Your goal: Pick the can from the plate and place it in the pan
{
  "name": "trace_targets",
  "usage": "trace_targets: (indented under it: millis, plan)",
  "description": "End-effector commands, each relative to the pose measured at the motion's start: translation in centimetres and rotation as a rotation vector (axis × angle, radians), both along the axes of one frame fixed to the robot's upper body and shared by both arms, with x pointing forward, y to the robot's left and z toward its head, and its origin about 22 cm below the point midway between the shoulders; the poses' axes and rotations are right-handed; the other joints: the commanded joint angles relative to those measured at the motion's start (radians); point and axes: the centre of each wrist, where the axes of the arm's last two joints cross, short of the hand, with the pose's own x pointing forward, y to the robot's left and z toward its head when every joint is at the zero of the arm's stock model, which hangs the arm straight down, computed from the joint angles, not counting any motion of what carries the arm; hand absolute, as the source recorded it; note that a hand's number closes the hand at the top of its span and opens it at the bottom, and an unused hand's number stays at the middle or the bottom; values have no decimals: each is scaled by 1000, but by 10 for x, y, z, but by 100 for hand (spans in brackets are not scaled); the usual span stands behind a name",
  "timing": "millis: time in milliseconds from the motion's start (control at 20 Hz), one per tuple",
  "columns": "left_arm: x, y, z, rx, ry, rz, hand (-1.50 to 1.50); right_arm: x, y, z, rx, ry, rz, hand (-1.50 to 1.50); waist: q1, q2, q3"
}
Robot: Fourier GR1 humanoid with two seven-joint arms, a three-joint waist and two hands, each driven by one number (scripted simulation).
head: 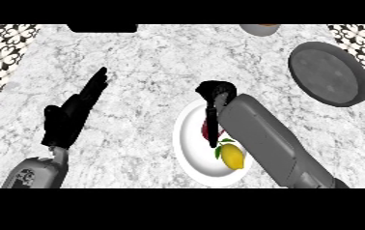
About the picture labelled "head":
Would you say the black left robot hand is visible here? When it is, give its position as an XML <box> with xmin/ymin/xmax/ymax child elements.
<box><xmin>41</xmin><ymin>66</ymin><xmax>110</xmax><ymax>151</ymax></box>

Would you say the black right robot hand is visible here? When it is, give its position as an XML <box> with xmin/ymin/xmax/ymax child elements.
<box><xmin>194</xmin><ymin>80</ymin><xmax>239</xmax><ymax>149</ymax></box>

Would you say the white round plate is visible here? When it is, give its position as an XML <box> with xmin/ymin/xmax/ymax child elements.
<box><xmin>172</xmin><ymin>98</ymin><xmax>255</xmax><ymax>187</ymax></box>

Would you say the dark grey pan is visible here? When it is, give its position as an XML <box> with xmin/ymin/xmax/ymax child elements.
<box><xmin>287</xmin><ymin>41</ymin><xmax>365</xmax><ymax>108</ymax></box>

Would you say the yellow lemon with leaves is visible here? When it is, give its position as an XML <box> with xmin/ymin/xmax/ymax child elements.
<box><xmin>215</xmin><ymin>137</ymin><xmax>248</xmax><ymax>171</ymax></box>

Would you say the grey bowl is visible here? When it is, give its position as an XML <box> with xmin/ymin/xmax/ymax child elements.
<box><xmin>239</xmin><ymin>23</ymin><xmax>283</xmax><ymax>38</ymax></box>

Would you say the black appliance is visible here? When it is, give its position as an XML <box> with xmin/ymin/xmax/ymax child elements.
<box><xmin>66</xmin><ymin>23</ymin><xmax>141</xmax><ymax>34</ymax></box>

